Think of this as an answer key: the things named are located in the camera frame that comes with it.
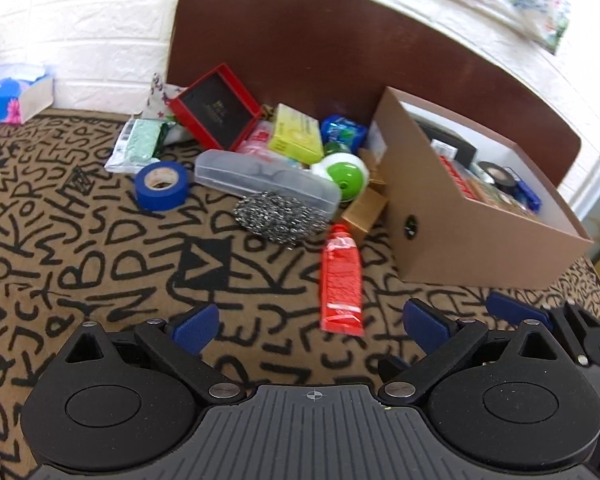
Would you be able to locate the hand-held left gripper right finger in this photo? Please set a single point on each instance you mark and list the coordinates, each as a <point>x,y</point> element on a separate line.
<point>425,322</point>

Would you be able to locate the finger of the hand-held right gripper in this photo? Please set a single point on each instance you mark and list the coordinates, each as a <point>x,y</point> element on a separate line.
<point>515,307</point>

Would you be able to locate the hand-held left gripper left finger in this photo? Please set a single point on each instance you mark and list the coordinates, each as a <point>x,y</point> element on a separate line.
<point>195,327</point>

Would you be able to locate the brown cardboard box container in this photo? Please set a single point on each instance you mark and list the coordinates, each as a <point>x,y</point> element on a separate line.
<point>455,240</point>

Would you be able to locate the red tube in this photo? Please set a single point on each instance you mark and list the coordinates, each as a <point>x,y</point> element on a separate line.
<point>340,280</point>

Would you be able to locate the small gold box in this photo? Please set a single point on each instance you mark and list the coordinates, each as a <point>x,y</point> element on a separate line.
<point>365,207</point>

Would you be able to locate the blue tape roll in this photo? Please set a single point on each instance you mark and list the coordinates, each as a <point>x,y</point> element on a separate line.
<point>162,197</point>

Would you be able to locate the steel wool scrubber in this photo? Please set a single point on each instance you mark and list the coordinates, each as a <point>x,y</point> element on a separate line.
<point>275,220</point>

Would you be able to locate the clear plastic case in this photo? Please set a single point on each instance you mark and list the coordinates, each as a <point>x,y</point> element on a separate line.
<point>240,172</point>

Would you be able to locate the blue green packet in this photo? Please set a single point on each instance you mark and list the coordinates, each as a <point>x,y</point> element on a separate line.
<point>342,130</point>

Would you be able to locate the letter-print blanket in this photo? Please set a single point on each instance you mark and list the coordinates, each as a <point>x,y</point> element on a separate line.
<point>80,260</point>

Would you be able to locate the black tape roll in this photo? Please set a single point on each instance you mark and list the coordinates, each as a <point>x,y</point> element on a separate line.
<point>487,170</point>

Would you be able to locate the white green round case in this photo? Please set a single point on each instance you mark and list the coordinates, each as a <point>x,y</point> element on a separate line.
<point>347,175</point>

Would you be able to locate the pale green wipes packet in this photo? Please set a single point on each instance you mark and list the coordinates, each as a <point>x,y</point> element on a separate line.
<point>140,142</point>

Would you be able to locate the pink red packet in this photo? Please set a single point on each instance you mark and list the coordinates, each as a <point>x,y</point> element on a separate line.
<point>257,142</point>

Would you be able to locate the yellow-green box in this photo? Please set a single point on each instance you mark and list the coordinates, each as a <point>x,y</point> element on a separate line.
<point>295,132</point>

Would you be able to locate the red box with black inside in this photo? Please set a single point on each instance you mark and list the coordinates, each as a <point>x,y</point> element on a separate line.
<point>215,105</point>

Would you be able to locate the star-print cloth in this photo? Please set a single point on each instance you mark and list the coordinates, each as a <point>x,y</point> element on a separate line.
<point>160,92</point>

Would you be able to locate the blue tissue box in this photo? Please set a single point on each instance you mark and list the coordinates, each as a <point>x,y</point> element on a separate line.
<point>10,97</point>

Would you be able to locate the brown wooden headboard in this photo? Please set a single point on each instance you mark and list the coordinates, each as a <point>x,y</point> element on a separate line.
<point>305,35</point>

